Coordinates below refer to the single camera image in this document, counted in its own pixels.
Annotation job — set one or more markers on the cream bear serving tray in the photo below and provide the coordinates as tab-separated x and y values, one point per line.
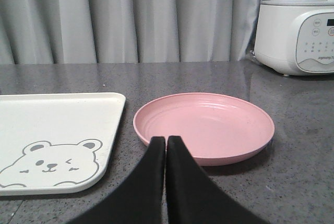
56	143

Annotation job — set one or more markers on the grey pleated curtain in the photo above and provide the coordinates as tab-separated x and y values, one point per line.
126	31

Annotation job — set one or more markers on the pink round plate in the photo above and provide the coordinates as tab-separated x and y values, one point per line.
217	129

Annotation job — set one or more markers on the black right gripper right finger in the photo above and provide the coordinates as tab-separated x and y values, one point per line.
191	195

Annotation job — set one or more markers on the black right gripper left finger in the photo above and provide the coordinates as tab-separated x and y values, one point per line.
138	199

